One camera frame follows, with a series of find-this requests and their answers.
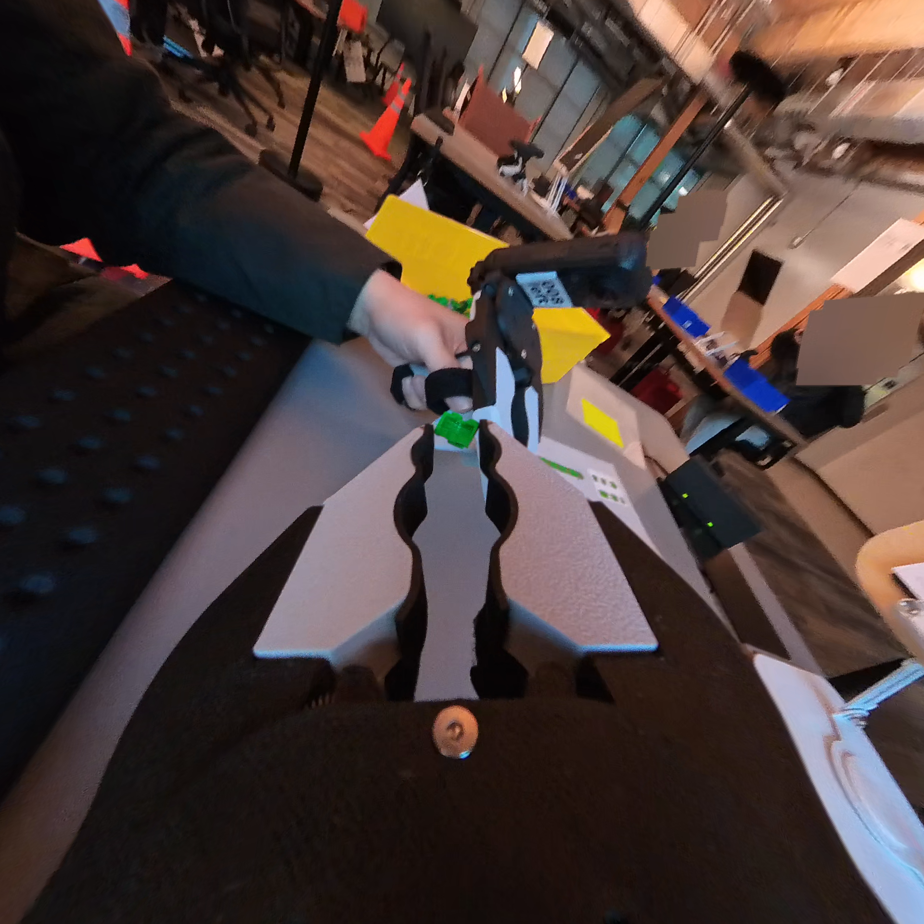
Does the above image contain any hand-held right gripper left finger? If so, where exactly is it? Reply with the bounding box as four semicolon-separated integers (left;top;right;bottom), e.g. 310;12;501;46
253;426;436;699

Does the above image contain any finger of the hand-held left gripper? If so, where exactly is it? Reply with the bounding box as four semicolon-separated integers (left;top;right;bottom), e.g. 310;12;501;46
473;345;517;434
511;374;544;454

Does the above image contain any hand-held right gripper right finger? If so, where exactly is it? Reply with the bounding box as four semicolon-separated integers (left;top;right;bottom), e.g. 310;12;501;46
471;421;660;699

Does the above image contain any green studded toy brick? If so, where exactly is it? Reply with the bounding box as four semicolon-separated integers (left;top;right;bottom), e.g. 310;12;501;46
433;410;481;450

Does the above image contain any yellow plastic bin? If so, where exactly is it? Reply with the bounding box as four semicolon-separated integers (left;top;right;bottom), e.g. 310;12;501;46
364;195;611;384

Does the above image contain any person's left forearm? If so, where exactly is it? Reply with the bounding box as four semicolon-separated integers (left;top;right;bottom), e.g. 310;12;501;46
0;0;401;344

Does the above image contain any black white desk device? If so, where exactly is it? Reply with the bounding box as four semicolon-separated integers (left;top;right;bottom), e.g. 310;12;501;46
498;141;544;181

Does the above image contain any grey desk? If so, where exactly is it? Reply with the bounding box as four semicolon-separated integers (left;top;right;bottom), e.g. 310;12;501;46
0;339;824;918

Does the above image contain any person's left hand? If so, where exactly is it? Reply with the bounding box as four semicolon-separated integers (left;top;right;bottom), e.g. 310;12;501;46
348;269;477;412

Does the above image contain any clear sheet with yellow square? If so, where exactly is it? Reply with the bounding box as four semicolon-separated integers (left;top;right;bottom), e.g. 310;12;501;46
566;368;647;470

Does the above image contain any instruction booklet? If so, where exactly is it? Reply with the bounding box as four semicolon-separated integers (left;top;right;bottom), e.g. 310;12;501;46
538;436;654;535

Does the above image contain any blue bin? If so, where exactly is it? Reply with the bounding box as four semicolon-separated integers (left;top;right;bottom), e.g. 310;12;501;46
663;296;710;339
724;359;789;412

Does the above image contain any red container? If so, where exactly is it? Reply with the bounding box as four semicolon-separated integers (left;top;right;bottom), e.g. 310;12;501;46
631;368;683;412

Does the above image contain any black box device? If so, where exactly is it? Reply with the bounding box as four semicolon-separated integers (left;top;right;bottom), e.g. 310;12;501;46
660;456;762;560

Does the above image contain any grey background table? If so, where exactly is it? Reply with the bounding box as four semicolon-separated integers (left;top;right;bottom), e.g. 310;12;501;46
411;112;575;243

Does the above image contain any black round-headed pole stand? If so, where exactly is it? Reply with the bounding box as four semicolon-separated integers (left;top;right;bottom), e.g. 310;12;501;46
635;52;789;232

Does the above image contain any black perforated mat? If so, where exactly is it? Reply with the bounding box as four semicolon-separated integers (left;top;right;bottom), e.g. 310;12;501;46
0;282;311;795

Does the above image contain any white board stand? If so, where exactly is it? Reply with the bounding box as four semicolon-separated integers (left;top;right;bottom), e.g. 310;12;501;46
751;650;924;924

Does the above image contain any black pole stand with base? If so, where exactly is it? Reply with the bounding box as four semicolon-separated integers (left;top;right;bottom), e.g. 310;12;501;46
258;0;346;202

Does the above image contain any wooden sheet board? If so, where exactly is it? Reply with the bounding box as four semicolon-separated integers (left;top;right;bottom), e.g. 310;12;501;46
855;523;924;643

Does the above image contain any orange red object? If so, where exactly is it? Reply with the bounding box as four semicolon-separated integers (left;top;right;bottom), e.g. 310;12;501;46
61;238;149;280

